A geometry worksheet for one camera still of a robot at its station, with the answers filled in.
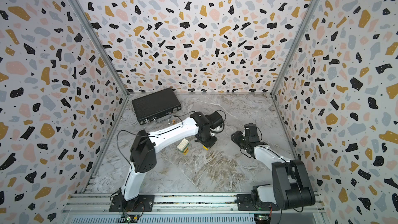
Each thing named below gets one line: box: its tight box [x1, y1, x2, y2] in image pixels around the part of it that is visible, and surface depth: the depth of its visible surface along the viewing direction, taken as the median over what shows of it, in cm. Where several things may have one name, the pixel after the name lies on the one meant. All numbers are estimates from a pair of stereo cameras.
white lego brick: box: [176, 138, 190, 152], surface depth 85 cm
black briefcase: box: [131, 87, 182, 125], surface depth 108 cm
